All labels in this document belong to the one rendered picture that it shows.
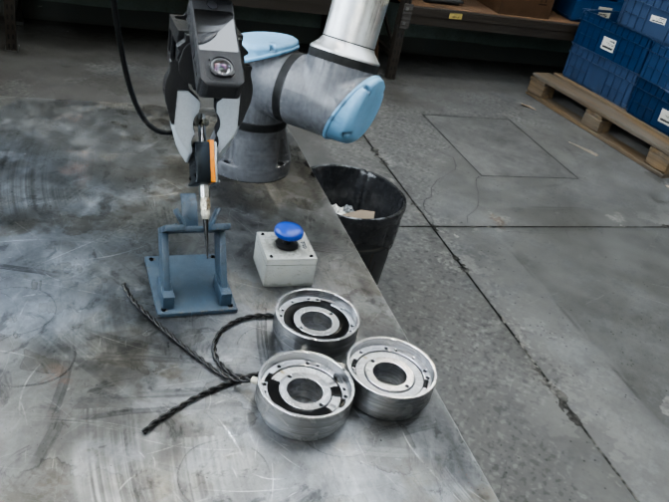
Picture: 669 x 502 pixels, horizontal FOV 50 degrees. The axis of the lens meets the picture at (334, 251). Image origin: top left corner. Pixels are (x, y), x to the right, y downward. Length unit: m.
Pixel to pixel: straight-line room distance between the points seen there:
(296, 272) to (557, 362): 1.56
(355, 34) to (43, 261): 0.56
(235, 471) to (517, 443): 1.42
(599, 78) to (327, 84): 3.81
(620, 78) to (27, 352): 4.22
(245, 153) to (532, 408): 1.30
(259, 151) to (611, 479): 1.35
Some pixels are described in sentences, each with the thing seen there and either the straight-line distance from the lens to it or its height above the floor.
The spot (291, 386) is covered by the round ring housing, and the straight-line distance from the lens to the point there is 0.81.
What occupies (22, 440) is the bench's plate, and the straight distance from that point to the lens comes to 0.77.
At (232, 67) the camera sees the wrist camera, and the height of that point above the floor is 1.13.
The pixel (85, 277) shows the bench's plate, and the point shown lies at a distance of 0.98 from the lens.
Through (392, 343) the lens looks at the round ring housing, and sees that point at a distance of 0.87.
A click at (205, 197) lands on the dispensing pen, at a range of 0.85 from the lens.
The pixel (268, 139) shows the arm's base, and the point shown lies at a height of 0.87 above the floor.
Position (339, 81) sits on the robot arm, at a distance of 1.13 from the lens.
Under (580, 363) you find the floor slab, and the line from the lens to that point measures 2.47.
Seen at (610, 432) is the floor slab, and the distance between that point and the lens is 2.26.
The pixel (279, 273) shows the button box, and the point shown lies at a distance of 0.97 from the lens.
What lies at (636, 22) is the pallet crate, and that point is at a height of 0.62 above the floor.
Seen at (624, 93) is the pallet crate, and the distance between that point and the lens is 4.70.
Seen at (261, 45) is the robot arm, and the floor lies 1.03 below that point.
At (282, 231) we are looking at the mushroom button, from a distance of 0.97.
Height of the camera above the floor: 1.36
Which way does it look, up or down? 31 degrees down
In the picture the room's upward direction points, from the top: 12 degrees clockwise
